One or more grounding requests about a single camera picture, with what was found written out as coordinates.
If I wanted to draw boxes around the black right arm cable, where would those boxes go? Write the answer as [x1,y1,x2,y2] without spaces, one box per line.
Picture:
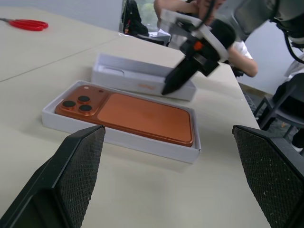
[196,0,218,28]

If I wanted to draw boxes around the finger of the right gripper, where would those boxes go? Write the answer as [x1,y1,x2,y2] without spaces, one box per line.
[161,56,202,96]

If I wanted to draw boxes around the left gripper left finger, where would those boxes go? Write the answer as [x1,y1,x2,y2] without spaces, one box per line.
[0,124,106,228]

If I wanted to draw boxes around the white phone box base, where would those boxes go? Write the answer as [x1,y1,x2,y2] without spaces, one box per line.
[41,80,202,164]

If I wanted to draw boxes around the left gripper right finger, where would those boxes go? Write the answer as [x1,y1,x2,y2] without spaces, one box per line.
[232,124,304,228]

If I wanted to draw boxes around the person in white shirt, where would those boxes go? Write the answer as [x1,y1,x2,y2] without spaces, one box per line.
[153,0,260,77]

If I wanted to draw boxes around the orange smartphone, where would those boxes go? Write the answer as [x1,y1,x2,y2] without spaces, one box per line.
[54,85,194,148]

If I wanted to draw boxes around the red handled scissors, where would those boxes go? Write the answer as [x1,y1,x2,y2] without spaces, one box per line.
[0,17,49,32]

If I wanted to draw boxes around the dark grey chair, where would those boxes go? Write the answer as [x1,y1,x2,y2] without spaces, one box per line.
[255,72,304,153]

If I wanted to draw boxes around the white phone box lid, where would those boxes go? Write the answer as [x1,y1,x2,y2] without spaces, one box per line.
[91,53,198,103]

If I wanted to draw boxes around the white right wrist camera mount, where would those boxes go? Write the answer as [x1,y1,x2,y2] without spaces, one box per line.
[157,9,230,78]

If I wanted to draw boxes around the black backpack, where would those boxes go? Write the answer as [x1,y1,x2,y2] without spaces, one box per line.
[122,0,150,37]

